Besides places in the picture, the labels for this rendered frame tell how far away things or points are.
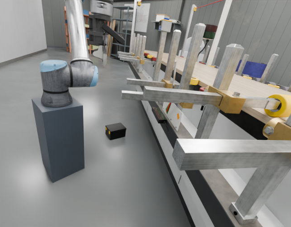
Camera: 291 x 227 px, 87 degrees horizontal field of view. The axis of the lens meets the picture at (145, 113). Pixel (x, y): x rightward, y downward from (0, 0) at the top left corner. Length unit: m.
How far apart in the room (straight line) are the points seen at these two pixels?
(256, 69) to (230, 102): 4.16
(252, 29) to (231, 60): 5.02
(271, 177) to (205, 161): 0.23
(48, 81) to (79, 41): 0.34
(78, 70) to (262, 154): 1.04
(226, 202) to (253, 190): 0.11
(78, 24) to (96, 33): 0.53
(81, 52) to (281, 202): 1.24
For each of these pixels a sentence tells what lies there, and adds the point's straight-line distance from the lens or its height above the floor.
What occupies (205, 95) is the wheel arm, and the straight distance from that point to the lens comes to 0.48.
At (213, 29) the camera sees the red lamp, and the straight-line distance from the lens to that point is 0.77.
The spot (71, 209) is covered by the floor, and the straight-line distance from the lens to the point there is 1.29.
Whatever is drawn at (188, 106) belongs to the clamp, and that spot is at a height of 0.83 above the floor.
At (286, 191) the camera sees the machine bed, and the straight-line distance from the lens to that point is 0.70.
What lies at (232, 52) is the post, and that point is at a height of 1.08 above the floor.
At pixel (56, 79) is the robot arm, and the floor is 0.78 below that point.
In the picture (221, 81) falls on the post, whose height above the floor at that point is 1.00.
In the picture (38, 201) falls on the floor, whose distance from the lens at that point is 1.39.
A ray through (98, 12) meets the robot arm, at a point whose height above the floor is 1.15.
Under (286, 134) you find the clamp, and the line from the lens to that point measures 0.40.
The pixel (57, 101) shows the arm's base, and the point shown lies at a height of 0.64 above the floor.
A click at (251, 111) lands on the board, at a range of 0.74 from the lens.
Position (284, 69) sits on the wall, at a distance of 5.37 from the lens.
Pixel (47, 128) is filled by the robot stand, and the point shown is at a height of 0.49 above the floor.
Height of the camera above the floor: 1.07
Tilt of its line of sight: 25 degrees down
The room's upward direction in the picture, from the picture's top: 10 degrees clockwise
